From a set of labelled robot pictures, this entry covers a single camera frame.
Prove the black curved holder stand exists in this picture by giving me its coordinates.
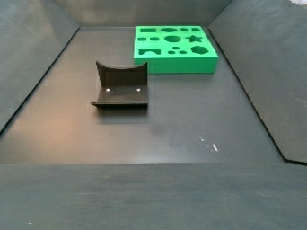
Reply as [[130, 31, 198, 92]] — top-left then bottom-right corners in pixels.
[[91, 62, 148, 108]]

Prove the green shape-sorter block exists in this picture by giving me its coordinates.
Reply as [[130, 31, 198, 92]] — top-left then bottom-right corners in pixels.
[[134, 25, 219, 74]]

